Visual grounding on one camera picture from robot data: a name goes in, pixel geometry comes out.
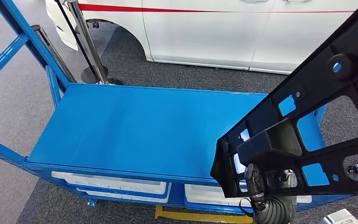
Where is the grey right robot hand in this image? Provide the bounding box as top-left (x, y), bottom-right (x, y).
top-left (244, 163), bottom-right (297, 224)

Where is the black plastic plate frame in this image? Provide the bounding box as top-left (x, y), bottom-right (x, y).
top-left (210, 0), bottom-right (358, 198)

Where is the blue metal shelf rack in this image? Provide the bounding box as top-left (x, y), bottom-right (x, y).
top-left (0, 0), bottom-right (357, 216)

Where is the white car with red stripe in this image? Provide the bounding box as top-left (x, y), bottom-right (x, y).
top-left (45, 0), bottom-right (358, 76)

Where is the black barrier belt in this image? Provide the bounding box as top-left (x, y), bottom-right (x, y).
top-left (53, 0), bottom-right (100, 84)

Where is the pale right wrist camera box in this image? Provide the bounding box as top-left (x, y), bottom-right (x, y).
top-left (320, 209), bottom-right (358, 224)

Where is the chrome stanchion post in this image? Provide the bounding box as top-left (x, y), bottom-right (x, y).
top-left (66, 0), bottom-right (124, 86)

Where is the black-capped stanchion post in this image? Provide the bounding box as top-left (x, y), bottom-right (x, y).
top-left (30, 24), bottom-right (78, 84)

